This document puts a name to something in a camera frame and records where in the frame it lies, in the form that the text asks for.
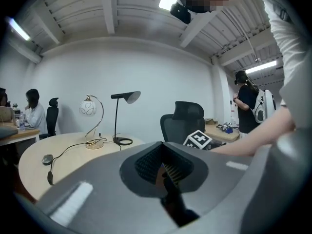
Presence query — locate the blue and white desk clutter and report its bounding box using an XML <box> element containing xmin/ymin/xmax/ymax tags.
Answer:
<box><xmin>216</xmin><ymin>121</ymin><xmax>239</xmax><ymax>134</ymax></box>

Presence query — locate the black desk lamp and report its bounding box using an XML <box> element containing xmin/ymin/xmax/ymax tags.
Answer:
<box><xmin>110</xmin><ymin>90</ymin><xmax>141</xmax><ymax>146</ymax></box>

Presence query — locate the long ceiling light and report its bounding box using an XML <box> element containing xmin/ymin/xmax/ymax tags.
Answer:
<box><xmin>8</xmin><ymin>17</ymin><xmax>32</xmax><ymax>41</ymax></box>
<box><xmin>244</xmin><ymin>60</ymin><xmax>278</xmax><ymax>75</ymax></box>

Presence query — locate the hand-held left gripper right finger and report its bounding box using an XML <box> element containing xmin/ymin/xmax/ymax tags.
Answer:
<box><xmin>162</xmin><ymin>142</ymin><xmax>194</xmax><ymax>188</ymax></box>

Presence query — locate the gold lamp with white globe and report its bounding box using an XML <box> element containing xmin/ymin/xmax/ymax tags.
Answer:
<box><xmin>78</xmin><ymin>94</ymin><xmax>105</xmax><ymax>150</ymax></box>

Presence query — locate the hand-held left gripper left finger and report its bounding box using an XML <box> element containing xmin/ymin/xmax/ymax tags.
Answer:
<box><xmin>135</xmin><ymin>144</ymin><xmax>163</xmax><ymax>184</ymax></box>

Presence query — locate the black head-mounted camera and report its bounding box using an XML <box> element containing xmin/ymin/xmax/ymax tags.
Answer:
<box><xmin>170</xmin><ymin>2</ymin><xmax>192</xmax><ymax>24</ymax></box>

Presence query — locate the grey computer mouse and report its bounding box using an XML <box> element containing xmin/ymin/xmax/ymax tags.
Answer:
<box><xmin>41</xmin><ymin>154</ymin><xmax>54</xmax><ymax>166</ymax></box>

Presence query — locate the person's right forearm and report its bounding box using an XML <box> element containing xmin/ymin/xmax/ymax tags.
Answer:
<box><xmin>210</xmin><ymin>105</ymin><xmax>297</xmax><ymax>157</ymax></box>

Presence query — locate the black mesh office chair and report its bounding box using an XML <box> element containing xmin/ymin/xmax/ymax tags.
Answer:
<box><xmin>159</xmin><ymin>100</ymin><xmax>206</xmax><ymax>146</ymax></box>
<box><xmin>39</xmin><ymin>97</ymin><xmax>59</xmax><ymax>140</ymax></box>

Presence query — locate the white hanging cable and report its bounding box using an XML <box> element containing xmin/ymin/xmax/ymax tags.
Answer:
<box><xmin>225</xmin><ymin>7</ymin><xmax>261</xmax><ymax>62</ymax></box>

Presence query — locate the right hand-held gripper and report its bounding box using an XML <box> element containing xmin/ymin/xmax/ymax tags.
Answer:
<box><xmin>182</xmin><ymin>130</ymin><xmax>228</xmax><ymax>151</ymax></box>

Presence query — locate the black lamp cable with switch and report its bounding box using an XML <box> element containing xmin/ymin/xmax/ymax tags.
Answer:
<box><xmin>47</xmin><ymin>132</ymin><xmax>116</xmax><ymax>186</ymax></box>

